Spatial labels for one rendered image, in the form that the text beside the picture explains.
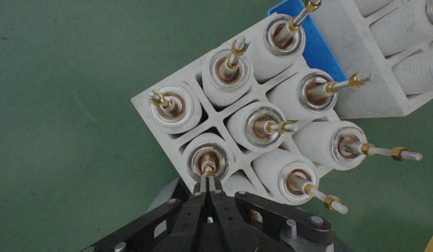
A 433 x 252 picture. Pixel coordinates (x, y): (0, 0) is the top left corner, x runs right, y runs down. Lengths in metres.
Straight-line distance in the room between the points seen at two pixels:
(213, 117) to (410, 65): 0.48
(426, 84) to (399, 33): 0.13
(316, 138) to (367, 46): 0.29
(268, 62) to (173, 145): 0.26
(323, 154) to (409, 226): 0.71
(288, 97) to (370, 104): 0.34
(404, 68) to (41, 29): 1.05
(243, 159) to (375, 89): 0.41
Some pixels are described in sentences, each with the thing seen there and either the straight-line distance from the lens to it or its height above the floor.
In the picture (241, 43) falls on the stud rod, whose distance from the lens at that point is 0.19.
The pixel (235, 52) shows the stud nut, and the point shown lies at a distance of 0.19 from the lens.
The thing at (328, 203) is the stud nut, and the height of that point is 0.33.
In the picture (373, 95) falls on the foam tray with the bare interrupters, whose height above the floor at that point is 0.14.
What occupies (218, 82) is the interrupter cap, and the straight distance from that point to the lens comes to 0.26.
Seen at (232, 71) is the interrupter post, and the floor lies 0.28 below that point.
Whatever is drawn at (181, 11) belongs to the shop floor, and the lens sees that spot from 0.64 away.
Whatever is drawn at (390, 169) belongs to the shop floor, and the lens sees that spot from 0.89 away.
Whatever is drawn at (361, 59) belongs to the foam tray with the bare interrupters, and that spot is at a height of 0.15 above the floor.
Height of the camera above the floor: 0.50
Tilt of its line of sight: 86 degrees down
